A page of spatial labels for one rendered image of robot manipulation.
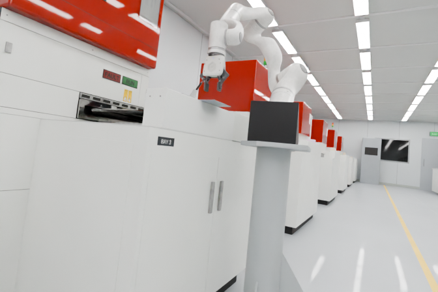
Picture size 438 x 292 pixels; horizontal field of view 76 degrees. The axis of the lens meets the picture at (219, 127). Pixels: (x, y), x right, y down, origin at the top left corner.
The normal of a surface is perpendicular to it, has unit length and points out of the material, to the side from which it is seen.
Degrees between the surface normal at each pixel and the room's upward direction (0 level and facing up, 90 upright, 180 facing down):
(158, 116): 90
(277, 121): 90
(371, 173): 90
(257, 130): 90
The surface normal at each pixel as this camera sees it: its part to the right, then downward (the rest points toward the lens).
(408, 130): -0.48, -0.11
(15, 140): 0.87, 0.05
